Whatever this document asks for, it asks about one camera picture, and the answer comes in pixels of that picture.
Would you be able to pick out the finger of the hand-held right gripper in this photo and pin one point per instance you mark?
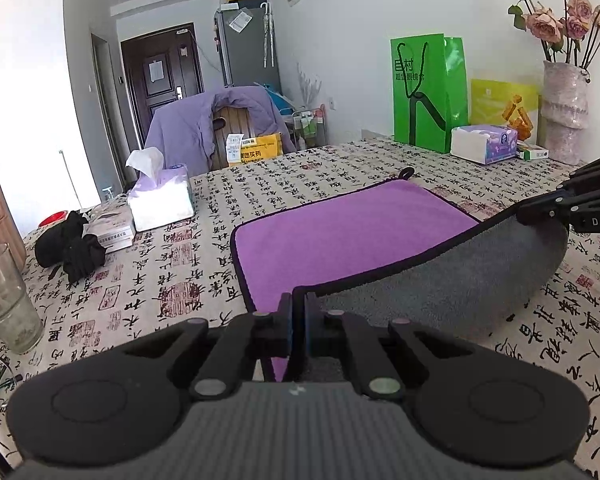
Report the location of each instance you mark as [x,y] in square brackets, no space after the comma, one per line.
[540,210]
[592,167]

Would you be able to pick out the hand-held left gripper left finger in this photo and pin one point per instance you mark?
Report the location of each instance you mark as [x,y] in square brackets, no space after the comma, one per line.
[288,327]

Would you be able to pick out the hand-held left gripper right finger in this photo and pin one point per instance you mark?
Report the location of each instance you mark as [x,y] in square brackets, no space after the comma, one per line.
[309,327]

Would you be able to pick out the purple and grey towel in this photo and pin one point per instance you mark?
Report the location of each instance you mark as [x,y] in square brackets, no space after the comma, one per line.
[340,240]

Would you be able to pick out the small green and white box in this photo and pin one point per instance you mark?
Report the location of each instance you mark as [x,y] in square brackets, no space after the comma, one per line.
[532,152]

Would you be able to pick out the pale textured vase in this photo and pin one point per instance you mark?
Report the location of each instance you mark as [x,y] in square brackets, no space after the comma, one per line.
[565,115]

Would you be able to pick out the white and purple tissue box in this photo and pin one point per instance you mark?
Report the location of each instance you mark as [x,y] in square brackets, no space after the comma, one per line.
[482,145]

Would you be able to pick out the yellow paper bag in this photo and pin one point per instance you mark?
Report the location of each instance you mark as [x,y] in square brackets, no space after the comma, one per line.
[502,105]

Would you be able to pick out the dried pink roses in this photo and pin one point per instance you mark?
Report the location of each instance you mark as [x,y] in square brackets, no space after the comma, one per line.
[550,22]

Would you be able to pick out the green paper bag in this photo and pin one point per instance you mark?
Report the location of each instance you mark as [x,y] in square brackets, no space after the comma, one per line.
[420,95]

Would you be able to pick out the yellow cardboard box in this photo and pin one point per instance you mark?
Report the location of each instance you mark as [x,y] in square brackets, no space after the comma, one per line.
[262,150]

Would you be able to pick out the white soft tissue pack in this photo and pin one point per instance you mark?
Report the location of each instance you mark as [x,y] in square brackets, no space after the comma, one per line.
[161,200]

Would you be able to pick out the small flat carton box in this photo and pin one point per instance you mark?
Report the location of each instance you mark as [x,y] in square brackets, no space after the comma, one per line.
[111,230]

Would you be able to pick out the wooden chair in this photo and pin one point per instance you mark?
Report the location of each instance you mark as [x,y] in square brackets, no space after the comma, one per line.
[232,122]

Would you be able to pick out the purple jacket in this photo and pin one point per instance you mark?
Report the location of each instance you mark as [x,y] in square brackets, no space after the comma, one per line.
[180,130]

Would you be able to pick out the black crumpled cloth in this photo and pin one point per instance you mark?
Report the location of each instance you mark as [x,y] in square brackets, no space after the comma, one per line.
[72,250]

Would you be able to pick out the red bowl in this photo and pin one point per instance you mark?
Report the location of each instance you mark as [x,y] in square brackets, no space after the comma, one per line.
[52,219]

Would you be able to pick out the dark brown door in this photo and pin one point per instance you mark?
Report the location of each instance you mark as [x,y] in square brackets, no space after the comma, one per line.
[160,80]

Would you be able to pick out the grey refrigerator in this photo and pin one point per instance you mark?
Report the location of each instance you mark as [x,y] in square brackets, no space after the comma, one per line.
[245,50]

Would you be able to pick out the clear drinking glass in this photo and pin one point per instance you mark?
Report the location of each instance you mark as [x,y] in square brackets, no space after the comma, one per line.
[7,305]

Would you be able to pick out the white folded umbrella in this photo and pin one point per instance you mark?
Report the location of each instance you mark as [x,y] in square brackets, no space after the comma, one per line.
[266,35]

